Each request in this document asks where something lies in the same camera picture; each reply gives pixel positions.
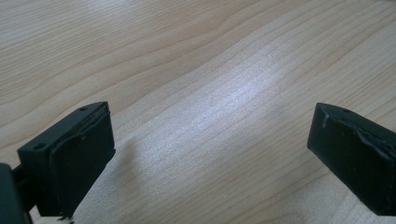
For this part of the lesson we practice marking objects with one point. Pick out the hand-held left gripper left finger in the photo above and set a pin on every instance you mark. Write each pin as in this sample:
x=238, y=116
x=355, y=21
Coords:
x=74, y=161

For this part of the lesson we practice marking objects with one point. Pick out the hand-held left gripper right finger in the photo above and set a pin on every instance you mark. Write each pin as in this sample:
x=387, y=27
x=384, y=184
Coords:
x=355, y=155

